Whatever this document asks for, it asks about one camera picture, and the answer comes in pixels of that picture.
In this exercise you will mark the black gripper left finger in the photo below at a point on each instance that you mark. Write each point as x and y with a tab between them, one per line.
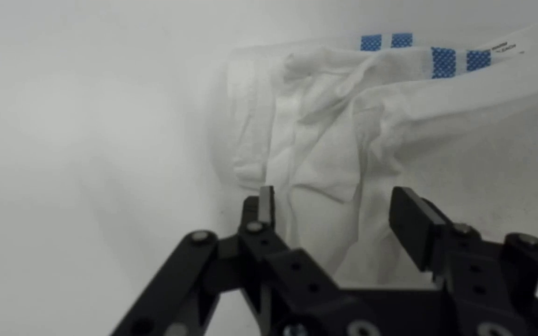
256	230

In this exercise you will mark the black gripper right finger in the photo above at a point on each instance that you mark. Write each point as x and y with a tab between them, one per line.
422	228

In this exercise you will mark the white towel with blue stripes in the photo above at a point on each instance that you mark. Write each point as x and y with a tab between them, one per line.
334	125

